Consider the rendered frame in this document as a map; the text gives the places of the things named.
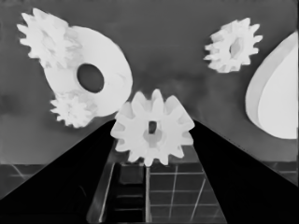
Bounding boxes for white medium toothed gear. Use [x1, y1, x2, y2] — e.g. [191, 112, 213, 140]
[109, 88, 196, 168]
[203, 17, 263, 75]

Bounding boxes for white small toothed gear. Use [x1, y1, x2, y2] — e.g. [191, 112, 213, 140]
[50, 91, 98, 129]

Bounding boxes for white large thick disc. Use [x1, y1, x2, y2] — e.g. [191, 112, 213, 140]
[244, 29, 299, 140]

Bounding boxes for white round carrier with hole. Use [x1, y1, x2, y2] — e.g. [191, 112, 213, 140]
[42, 25, 134, 119]

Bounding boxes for white large toothed gear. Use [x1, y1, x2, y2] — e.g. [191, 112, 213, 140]
[16, 7, 82, 70]

